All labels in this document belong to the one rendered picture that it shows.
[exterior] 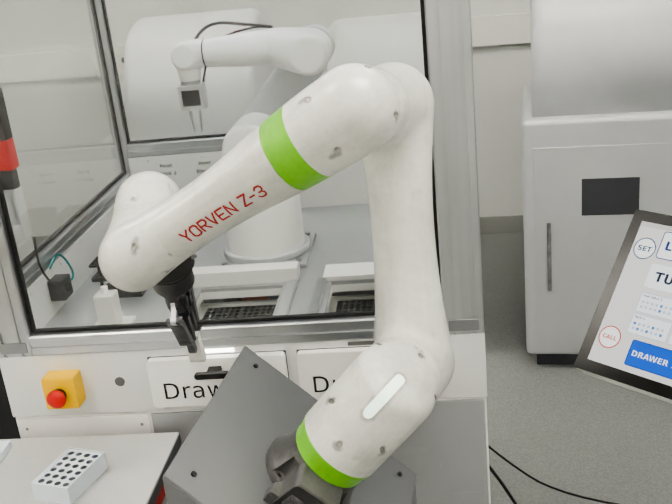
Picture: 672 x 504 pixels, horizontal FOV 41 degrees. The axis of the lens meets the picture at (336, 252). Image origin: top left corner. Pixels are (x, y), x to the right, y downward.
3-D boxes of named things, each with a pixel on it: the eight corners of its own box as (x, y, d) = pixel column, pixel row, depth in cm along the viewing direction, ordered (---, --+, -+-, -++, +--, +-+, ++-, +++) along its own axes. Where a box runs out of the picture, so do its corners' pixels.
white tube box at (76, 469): (70, 505, 167) (66, 488, 166) (34, 499, 170) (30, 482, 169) (108, 467, 178) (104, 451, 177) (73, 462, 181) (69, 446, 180)
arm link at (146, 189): (179, 155, 147) (114, 160, 148) (166, 202, 137) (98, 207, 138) (197, 220, 156) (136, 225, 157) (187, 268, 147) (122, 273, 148)
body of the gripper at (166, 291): (153, 253, 160) (165, 290, 166) (143, 286, 153) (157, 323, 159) (194, 251, 159) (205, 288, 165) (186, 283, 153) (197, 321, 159)
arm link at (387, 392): (381, 458, 139) (458, 379, 131) (345, 505, 125) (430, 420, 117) (321, 400, 141) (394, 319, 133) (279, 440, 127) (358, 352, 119)
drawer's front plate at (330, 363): (442, 395, 181) (439, 347, 177) (301, 401, 184) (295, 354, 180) (442, 391, 182) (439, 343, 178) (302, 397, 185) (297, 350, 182)
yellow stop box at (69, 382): (78, 410, 185) (71, 380, 183) (45, 412, 186) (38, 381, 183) (87, 398, 190) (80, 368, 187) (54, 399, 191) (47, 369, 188)
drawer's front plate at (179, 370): (290, 402, 184) (283, 354, 180) (154, 408, 187) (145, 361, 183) (291, 397, 186) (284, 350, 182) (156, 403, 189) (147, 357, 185)
